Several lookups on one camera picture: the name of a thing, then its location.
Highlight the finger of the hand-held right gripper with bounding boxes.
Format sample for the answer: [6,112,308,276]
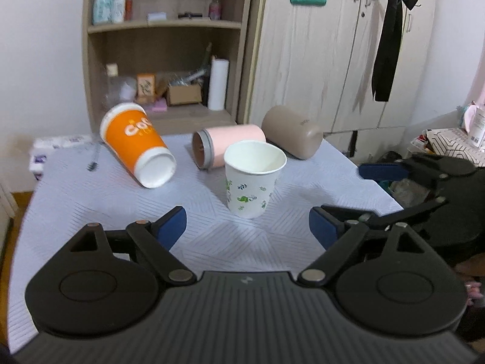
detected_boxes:
[321,196,448,230]
[358,155,474,183]

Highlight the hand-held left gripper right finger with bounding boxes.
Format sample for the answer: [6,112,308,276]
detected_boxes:
[297,207,430,286]

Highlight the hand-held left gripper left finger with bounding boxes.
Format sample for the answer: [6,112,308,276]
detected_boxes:
[69,206,197,286]

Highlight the white leaf-print paper cup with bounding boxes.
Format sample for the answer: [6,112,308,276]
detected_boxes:
[223,140,287,219]

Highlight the beige cup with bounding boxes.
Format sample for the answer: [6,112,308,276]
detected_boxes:
[261,105,324,160]

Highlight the orange paper cup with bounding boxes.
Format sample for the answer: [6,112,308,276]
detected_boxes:
[99,102,177,189]

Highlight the pink tumbler cup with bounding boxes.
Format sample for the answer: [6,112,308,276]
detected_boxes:
[192,123,268,170]

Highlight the person's right hand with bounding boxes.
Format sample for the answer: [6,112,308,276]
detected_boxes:
[453,257,485,308]

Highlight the dark bag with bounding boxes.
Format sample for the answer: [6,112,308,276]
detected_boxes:
[373,151,404,165]

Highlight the pale quilted tablecloth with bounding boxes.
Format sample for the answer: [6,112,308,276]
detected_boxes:
[8,133,404,354]

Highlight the white geometric-pattern cushion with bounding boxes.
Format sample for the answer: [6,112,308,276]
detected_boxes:
[422,128,485,167]

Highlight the wooden wardrobe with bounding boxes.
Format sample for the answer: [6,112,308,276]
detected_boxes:
[239,0,438,162]

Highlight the black ribbon bow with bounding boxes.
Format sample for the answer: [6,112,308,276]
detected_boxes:
[370,0,422,103]

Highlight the cardboard box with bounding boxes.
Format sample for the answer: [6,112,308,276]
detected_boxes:
[167,83,202,106]

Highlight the white tissue packet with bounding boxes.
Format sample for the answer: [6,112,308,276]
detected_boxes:
[33,134,95,156]

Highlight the orange box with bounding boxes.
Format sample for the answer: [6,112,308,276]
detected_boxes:
[136,74,157,97]

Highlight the clear plastic bag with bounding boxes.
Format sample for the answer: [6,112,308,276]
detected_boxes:
[118,76,138,101]

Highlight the purple-print tissue packet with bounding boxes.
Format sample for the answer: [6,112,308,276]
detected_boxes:
[28,153,48,180]

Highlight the paper towel roll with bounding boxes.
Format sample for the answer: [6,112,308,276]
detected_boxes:
[207,58,230,111]

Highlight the clear bottle with wooden cap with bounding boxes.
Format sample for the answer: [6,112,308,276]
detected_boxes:
[103,64,121,109]

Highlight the wooden shelf unit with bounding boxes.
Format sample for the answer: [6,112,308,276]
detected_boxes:
[81,0,268,136]

